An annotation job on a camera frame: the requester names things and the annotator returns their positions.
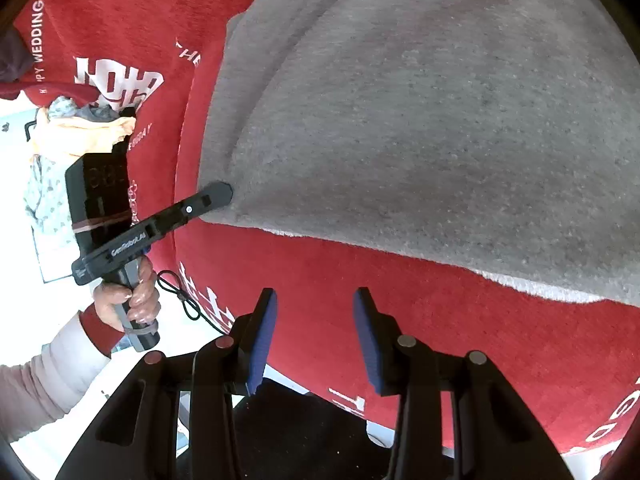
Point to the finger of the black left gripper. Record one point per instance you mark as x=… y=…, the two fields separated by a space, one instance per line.
x=216 y=195

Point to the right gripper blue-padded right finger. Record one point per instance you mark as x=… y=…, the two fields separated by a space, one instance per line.
x=458 y=416

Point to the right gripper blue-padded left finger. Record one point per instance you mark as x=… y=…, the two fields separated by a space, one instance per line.
x=134 y=436

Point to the grey fleece garment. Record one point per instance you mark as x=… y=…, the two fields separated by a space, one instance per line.
x=497 y=135

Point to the left forearm white sleeve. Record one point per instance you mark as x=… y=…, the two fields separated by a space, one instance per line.
x=45 y=389

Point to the pile of clothes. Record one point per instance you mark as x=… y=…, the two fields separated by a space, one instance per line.
x=63 y=132

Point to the person's left hand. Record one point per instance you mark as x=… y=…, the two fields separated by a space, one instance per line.
x=144 y=300

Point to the red printed bedspread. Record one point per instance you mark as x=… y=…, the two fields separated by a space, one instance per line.
x=575 y=365

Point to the dark red printed pillow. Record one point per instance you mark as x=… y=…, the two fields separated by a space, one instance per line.
x=18 y=75

